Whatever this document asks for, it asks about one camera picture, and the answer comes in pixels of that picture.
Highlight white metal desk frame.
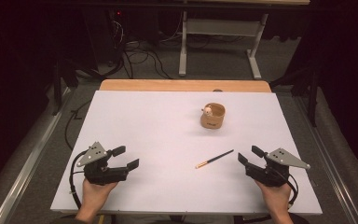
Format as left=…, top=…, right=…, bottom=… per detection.
left=178, top=0, right=311, bottom=80

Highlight black chopstick with tan end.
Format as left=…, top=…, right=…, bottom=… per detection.
left=195, top=148, right=235, bottom=170

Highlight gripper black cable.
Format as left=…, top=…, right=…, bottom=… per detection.
left=279, top=171, right=300, bottom=209
left=69, top=149, right=90, bottom=209

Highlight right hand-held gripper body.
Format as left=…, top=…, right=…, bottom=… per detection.
left=244, top=147, right=311, bottom=189

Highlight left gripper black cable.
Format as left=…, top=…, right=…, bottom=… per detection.
left=69, top=149, right=90, bottom=209

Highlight tangle of black floor cables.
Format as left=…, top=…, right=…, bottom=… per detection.
left=122, top=38, right=173, bottom=80

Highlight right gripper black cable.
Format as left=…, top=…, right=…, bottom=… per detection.
left=279, top=171, right=300, bottom=209

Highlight wooden table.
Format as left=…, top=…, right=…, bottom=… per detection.
left=99, top=78, right=272, bottom=93

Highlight white board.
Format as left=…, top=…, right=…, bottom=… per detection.
left=49, top=90, right=324, bottom=217

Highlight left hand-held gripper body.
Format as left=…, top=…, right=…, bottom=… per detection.
left=76, top=141, right=130, bottom=187

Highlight wooden cup with small figure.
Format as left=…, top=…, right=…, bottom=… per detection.
left=200, top=102, right=227, bottom=130

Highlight dark computer tower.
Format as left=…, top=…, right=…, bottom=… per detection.
left=83, top=7, right=126, bottom=68

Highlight person's left hand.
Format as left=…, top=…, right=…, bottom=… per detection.
left=80, top=178, right=119, bottom=217

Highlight metal floor rail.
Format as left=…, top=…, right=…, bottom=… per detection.
left=294, top=96, right=358, bottom=224
left=0, top=88, right=73, bottom=224

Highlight black floor cable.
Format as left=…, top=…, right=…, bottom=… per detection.
left=63, top=98, right=93, bottom=151

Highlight person's right hand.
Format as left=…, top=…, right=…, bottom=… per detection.
left=254, top=179, right=294, bottom=217

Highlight black stand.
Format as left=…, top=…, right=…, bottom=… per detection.
left=51, top=59, right=79, bottom=117
left=269, top=66, right=322, bottom=128

